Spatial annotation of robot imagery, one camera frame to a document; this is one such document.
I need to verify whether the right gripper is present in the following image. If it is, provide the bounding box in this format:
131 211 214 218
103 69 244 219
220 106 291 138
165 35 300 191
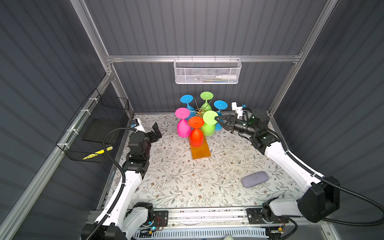
214 115 256 138

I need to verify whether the green wine glass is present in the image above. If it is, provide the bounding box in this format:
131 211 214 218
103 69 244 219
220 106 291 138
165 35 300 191
201 111 219 136
200 92 214 113

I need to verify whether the blue wine glass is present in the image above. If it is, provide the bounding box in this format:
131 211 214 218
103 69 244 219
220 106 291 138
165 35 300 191
214 100 228 131
180 95 196 120

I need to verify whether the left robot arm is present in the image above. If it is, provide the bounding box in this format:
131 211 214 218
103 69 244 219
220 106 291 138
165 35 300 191
81 123 162 240

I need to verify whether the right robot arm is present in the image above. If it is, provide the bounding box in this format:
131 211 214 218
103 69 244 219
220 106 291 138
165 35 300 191
214 108 340 223

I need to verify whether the pink wine glass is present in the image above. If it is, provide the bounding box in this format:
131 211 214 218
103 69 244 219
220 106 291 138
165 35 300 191
175 108 192 138

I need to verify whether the red wine glass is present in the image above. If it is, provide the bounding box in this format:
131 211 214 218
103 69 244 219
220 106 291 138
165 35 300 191
188 116 204 148

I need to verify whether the orange wooden rack base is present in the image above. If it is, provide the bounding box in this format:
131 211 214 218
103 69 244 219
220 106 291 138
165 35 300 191
190 136 211 160

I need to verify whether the grey oblong case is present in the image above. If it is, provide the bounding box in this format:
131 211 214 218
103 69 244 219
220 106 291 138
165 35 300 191
241 171 269 189

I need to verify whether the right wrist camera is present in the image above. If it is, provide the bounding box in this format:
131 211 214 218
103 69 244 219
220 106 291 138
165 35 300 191
231 102 247 119

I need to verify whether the gold wire glass rack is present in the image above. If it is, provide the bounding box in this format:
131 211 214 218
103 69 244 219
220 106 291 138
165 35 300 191
190 106 212 118

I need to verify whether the white mesh wall basket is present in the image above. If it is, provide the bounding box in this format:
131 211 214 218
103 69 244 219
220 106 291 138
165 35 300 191
173 57 242 85

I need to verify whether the black wire side basket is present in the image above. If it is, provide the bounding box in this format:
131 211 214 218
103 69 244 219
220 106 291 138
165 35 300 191
57 91 130 164

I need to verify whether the front mounting rail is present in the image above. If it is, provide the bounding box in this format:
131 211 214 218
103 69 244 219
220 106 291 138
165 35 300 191
80 206 340 240

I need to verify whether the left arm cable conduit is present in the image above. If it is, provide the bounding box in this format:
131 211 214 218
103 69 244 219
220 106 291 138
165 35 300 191
85 127 136 240

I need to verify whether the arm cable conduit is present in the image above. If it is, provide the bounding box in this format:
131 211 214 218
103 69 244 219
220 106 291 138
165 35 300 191
266 128 384 227
85 127 136 240

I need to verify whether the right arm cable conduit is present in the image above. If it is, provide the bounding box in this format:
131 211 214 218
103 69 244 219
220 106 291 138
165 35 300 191
266 128 384 227

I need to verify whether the aluminium frame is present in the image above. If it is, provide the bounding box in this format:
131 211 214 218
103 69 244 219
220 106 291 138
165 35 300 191
1 1 337 240

